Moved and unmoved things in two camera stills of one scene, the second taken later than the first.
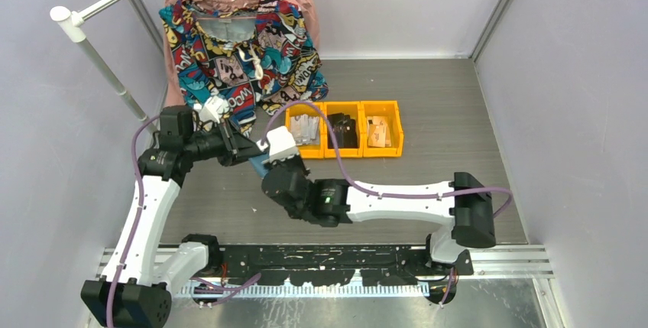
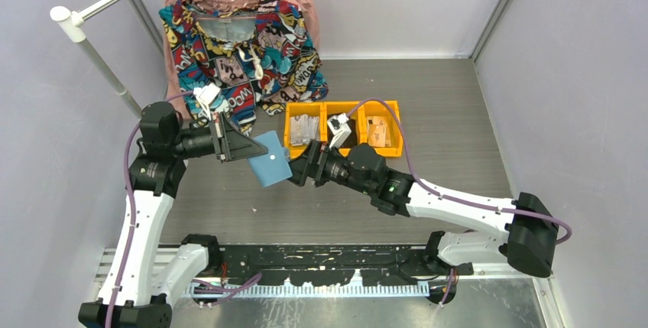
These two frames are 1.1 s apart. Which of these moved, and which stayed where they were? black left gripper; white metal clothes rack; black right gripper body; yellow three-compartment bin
Moved: black right gripper body
Stayed: white metal clothes rack; black left gripper; yellow three-compartment bin
